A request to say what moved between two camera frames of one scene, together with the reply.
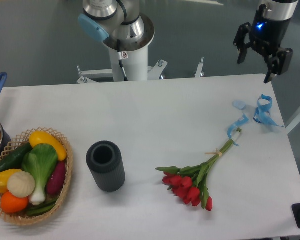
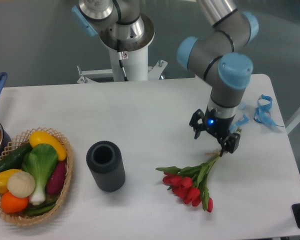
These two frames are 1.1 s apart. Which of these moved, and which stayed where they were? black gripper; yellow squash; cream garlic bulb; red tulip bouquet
Moved: black gripper
Stayed: cream garlic bulb; red tulip bouquet; yellow squash
